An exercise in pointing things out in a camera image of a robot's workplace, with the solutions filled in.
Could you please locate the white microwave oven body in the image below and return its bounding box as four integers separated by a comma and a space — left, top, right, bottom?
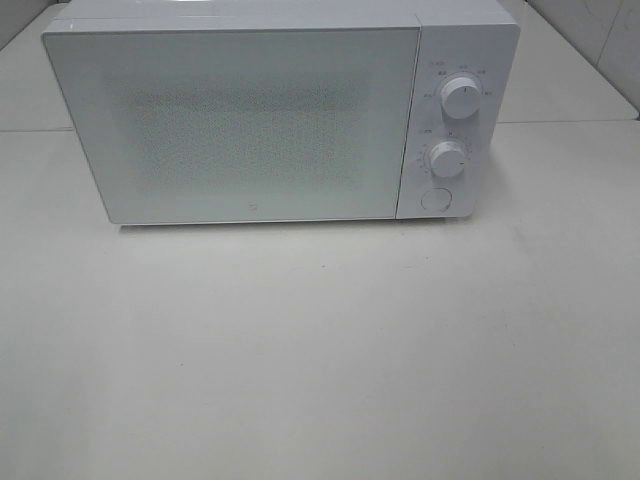
42, 1, 520, 220

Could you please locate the white microwave door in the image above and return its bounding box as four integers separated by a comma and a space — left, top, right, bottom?
43, 28, 419, 225

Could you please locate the round door release button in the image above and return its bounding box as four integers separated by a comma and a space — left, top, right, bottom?
420, 188, 452, 215

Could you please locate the white microwave knob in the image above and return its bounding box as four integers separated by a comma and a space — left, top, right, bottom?
427, 140, 467, 178
438, 73, 482, 120

